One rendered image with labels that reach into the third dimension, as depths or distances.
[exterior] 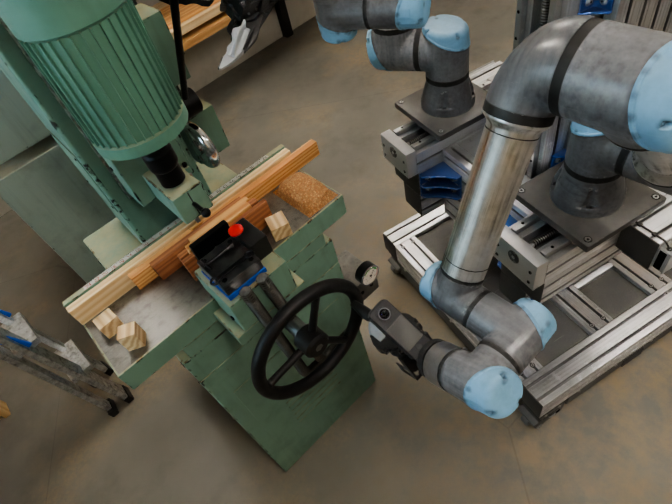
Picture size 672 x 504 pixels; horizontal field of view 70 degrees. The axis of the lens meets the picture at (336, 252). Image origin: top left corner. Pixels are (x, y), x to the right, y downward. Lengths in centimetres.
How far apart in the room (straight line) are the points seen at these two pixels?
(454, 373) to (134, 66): 68
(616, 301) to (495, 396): 111
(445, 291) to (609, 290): 106
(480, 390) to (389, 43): 94
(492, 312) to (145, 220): 85
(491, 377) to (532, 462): 102
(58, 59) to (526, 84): 64
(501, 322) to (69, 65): 75
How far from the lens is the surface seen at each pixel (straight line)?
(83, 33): 82
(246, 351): 119
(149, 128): 89
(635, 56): 63
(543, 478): 174
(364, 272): 123
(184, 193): 101
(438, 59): 136
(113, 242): 145
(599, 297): 180
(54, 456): 225
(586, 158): 108
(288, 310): 88
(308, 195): 110
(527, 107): 68
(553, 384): 160
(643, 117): 62
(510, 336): 79
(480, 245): 77
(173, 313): 105
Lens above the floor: 166
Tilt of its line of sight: 49 degrees down
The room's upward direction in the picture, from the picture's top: 17 degrees counter-clockwise
